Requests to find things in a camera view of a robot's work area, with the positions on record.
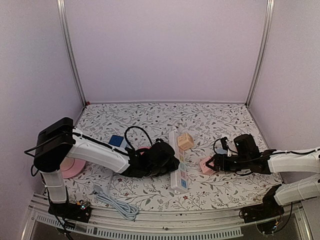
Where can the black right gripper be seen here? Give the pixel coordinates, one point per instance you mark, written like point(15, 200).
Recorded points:
point(218, 158)

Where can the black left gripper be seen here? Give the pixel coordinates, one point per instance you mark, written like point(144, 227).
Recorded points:
point(173, 166)

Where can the white power strip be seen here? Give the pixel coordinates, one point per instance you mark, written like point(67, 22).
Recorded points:
point(178, 178)

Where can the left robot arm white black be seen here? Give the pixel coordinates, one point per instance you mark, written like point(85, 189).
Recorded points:
point(62, 140)

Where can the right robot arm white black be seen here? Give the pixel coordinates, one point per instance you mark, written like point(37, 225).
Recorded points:
point(273, 161)

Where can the beige cube socket plug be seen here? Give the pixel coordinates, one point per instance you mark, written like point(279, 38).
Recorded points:
point(185, 141)

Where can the dark blue cube socket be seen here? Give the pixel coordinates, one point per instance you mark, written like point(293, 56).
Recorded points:
point(117, 141)

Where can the light blue small adapter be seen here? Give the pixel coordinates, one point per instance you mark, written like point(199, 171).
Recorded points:
point(221, 151)

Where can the floral patterned table mat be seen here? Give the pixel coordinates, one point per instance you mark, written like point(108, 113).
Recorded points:
point(145, 122)

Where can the small pink adapter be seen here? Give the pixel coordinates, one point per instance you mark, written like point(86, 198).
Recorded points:
point(143, 150)

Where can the grey-blue power strip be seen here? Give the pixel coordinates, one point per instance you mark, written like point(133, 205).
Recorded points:
point(125, 143)

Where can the pink saucer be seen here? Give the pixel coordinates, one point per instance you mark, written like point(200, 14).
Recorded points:
point(71, 167)

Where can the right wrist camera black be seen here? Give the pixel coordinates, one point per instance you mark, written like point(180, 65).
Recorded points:
point(225, 146)

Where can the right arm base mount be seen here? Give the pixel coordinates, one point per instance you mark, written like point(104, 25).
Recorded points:
point(269, 208)

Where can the front aluminium rail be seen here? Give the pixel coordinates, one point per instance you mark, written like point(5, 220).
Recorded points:
point(212, 224)

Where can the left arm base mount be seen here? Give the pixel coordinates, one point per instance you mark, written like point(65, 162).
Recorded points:
point(80, 212)

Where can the right aluminium frame post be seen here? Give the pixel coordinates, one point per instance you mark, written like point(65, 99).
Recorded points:
point(261, 52)

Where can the aluminium frame post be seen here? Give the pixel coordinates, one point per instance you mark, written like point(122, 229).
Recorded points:
point(261, 52)
point(61, 8)

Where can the left aluminium frame post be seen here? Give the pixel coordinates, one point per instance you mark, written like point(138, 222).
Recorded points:
point(61, 8)

